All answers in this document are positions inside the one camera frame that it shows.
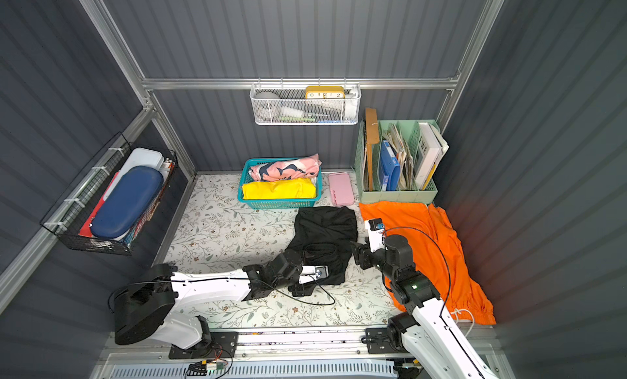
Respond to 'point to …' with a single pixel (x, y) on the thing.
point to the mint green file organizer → (402, 135)
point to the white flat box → (139, 157)
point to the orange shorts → (438, 253)
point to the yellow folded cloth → (296, 189)
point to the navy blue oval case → (129, 201)
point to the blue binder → (389, 167)
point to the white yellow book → (429, 153)
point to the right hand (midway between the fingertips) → (365, 239)
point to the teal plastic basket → (245, 169)
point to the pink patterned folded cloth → (304, 167)
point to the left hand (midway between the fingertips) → (313, 269)
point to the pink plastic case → (341, 189)
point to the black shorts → (324, 236)
